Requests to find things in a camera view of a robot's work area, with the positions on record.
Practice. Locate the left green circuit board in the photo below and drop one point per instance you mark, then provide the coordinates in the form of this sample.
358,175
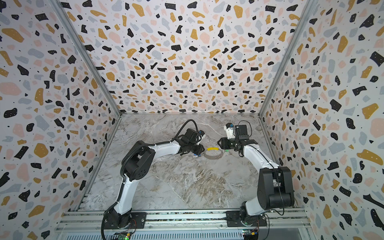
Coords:
125,236

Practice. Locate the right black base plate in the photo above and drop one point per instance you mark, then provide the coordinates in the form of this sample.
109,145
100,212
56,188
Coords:
237,219

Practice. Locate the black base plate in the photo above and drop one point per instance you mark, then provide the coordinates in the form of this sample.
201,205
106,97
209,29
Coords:
237,219
135,220

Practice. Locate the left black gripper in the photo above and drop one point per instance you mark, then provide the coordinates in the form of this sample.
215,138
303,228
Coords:
200,151

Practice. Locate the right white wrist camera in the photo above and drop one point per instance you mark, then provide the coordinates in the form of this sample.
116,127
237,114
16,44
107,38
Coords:
230,130

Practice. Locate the white slotted cable duct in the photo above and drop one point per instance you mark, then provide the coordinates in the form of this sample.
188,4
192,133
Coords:
183,235

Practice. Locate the right circuit board with wires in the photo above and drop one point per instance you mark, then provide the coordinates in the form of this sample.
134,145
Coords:
251,234

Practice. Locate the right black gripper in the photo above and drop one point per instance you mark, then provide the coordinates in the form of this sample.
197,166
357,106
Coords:
225,143

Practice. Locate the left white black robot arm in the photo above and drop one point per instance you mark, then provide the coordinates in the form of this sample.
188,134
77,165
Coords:
136,165

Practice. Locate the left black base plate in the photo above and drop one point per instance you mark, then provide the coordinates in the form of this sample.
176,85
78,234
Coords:
135,220

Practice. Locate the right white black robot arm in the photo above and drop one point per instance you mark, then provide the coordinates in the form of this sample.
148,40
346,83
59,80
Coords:
275,185

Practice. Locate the aluminium mounting rail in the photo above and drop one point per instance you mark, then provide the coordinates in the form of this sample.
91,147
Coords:
172,220

